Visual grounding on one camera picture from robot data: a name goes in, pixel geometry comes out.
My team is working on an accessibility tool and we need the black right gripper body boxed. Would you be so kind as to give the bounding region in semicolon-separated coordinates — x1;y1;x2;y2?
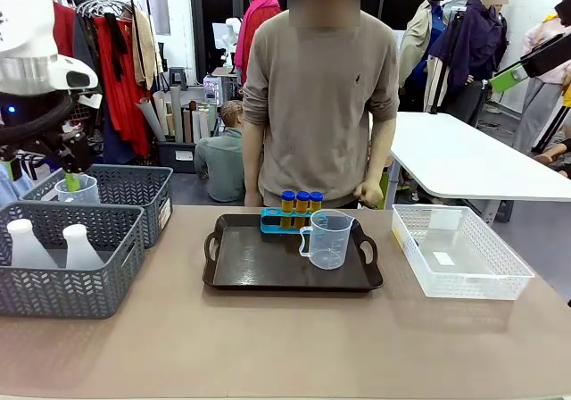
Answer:
520;33;571;79

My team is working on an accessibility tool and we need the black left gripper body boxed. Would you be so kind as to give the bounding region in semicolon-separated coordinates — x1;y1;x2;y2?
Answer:
0;90;72;152

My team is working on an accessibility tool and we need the clear plastic measuring cup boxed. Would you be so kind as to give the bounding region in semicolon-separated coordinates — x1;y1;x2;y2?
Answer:
54;174;101;205
298;209;356;271

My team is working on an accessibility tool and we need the person's right forearm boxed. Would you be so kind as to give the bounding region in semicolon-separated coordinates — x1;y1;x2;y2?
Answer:
243;121;266;208

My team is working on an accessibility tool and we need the person's left forearm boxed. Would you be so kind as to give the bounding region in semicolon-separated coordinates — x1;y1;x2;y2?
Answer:
367;112;398;188

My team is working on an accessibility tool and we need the person's left hand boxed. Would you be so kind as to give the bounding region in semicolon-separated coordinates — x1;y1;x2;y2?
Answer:
353;178;385;208

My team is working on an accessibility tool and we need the mannequin with pink top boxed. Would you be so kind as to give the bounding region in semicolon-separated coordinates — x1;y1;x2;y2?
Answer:
511;11;571;154

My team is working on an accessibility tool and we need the mannequin with purple jacket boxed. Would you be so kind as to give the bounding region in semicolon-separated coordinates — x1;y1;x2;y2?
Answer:
427;0;509;127

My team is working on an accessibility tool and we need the grey plastic basket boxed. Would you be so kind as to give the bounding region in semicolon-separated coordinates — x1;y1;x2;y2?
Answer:
0;201;146;321
20;163;175;250

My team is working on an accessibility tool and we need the red dress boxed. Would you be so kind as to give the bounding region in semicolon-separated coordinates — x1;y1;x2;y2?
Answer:
91;13;152;158

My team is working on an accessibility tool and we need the dark grey jacket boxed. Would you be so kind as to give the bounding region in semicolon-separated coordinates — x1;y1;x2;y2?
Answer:
72;10;98;79

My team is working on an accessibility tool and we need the red jacket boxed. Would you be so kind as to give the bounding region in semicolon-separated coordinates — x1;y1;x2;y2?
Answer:
52;1;78;58

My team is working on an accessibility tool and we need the white paper roll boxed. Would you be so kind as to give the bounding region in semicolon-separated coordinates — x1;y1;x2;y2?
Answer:
137;96;167;143

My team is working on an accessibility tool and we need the white plastic bottle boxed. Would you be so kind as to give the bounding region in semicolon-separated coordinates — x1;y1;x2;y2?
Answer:
5;219;60;270
62;223;106;271

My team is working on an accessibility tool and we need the white table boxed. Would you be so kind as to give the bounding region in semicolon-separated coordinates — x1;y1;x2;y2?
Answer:
384;111;571;225

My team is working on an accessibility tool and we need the mannequin with beige jacket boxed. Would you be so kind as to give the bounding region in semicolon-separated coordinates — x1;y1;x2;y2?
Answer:
397;0;451;113

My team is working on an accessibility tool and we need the black storage bin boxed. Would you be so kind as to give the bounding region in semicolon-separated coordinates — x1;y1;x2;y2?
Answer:
156;139;198;174

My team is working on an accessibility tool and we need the grey paper roll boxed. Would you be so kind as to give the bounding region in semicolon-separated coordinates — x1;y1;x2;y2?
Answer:
170;84;185;144

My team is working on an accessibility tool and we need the beige garment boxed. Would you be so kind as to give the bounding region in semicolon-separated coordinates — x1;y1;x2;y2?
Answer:
130;7;164;91

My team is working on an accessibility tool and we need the grey step stool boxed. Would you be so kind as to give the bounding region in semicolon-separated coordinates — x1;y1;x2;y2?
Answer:
169;65;189;90

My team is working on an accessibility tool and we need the seated person in denim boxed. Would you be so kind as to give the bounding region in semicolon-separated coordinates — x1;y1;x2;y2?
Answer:
193;100;247;204

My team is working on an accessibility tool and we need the white plastic basket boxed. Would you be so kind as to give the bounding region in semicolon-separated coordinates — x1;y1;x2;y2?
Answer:
391;204;536;301

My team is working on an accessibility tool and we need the person in beige sweater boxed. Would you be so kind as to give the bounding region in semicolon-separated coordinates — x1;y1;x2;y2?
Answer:
242;0;401;210

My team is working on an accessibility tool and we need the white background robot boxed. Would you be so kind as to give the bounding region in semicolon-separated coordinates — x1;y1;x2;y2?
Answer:
224;15;244;69

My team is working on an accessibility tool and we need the blue test tube rack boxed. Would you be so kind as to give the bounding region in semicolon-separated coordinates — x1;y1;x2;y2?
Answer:
260;206;329;238

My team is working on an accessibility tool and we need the dark brown plastic tray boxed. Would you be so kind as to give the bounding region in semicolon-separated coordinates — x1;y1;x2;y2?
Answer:
203;212;385;292

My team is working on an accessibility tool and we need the person in red hood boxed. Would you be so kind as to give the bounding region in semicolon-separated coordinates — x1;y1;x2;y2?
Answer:
234;0;284;85

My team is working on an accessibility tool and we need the black left arm cable sleeve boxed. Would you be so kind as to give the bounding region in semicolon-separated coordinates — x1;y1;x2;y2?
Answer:
0;94;75;147

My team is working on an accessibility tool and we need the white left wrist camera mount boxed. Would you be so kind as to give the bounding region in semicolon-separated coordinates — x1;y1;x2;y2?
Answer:
47;55;100;94

